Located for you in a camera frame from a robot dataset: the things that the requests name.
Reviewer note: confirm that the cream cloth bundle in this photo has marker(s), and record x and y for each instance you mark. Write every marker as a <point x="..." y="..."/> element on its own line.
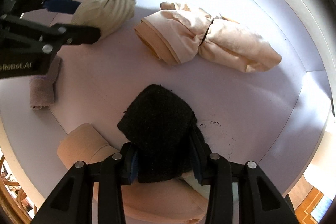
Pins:
<point x="228" y="45"/>

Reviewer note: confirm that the blue striped rug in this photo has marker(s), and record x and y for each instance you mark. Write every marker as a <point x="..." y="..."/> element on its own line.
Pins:
<point x="321" y="209"/>

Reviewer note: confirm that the small mauve cloth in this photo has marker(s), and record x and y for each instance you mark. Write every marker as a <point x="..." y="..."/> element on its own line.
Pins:
<point x="42" y="92"/>

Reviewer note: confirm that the rattan chair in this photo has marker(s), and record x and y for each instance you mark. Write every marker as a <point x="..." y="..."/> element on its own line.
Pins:
<point x="10" y="187"/>

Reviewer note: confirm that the light green knitted hat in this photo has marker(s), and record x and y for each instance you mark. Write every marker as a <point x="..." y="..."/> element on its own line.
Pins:
<point x="110" y="8"/>

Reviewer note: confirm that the black knitted cloth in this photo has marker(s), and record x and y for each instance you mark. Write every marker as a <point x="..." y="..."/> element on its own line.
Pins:
<point x="157" y="121"/>

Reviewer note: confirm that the beige cloth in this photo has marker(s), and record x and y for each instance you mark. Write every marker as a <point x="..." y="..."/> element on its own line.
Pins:
<point x="157" y="200"/>

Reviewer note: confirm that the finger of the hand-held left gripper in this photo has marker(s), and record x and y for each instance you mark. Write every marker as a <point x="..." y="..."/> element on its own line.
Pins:
<point x="78" y="33"/>
<point x="63" y="5"/>

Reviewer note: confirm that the white cabinet shelf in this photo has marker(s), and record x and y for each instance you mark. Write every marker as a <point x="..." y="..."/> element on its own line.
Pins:
<point x="236" y="108"/>

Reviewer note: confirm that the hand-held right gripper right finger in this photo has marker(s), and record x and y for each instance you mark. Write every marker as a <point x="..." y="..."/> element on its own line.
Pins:
<point x="197" y="163"/>

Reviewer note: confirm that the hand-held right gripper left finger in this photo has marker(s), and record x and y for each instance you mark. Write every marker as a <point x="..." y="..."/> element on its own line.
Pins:
<point x="134" y="163"/>

